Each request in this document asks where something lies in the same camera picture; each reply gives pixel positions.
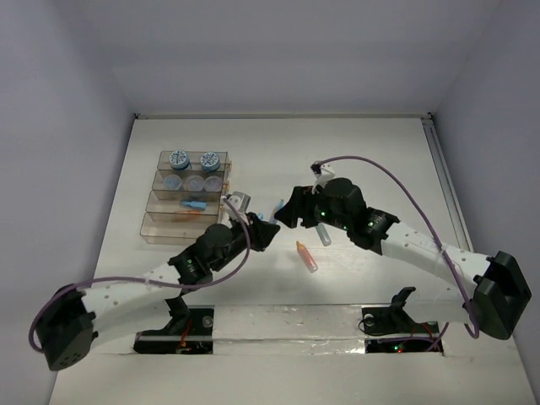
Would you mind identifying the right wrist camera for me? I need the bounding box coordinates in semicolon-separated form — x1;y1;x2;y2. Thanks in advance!
310;161;335;194

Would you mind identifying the orange highlighter pen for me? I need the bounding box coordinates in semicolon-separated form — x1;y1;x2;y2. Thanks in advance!
296;241;318;273

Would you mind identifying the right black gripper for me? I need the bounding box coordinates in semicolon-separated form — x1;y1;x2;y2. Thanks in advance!
276;183;351;230

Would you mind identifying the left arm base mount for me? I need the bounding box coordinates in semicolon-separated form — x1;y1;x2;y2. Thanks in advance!
132;295;214;355

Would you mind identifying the blue clear highlighter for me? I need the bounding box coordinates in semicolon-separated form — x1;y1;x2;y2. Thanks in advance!
269;199;284;224

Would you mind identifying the clear paperclip jar small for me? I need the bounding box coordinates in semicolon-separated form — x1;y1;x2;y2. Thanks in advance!
203;175;223;192

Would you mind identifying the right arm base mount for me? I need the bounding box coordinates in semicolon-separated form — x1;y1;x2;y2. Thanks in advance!
358;287;444;354

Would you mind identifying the aluminium rail right edge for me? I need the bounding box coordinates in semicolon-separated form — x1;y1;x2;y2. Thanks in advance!
421;116;489;299

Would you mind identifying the orange highlighter cap large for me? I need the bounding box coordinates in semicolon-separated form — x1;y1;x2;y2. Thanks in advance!
171;211;202;222

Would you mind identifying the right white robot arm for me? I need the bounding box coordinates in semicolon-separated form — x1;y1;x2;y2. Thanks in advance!
274;178;532;340

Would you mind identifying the blue lid jar in bin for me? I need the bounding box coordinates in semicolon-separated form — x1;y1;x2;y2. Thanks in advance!
168;149;191;170

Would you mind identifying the blue highlighter with cap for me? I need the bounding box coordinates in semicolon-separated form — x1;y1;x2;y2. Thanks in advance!
180;200;207;211

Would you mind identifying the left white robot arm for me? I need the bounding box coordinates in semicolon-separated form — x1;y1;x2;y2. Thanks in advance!
29;213;280;371

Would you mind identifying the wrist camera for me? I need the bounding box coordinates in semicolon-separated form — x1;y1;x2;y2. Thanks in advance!
223;192;251;223
310;161;335;194

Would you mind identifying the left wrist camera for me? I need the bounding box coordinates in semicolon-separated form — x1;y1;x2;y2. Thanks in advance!
223;192;251;223

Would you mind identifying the blue lid jar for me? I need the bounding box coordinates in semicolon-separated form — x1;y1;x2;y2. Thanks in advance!
168;149;191;170
200;151;221;172

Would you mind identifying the green highlighter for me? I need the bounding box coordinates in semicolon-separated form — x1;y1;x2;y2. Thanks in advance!
316;224;332;246

